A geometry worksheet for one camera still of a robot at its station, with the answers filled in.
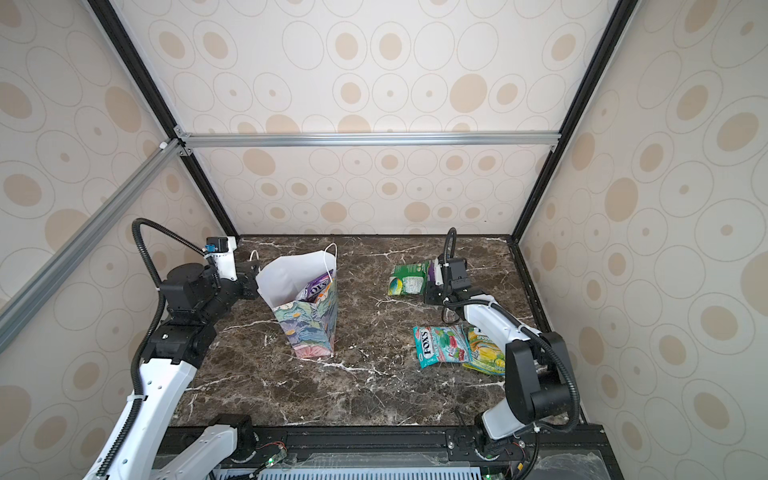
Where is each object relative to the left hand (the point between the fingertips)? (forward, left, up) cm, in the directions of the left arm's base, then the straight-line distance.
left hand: (263, 258), depth 69 cm
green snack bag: (+15, -35, -29) cm, 48 cm away
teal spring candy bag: (-8, -45, -30) cm, 54 cm away
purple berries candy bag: (+19, -43, -30) cm, 56 cm away
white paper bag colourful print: (-8, -9, -17) cm, 21 cm away
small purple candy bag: (+2, -8, -16) cm, 19 cm away
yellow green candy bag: (-11, -57, -30) cm, 65 cm away
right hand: (+7, -41, -24) cm, 48 cm away
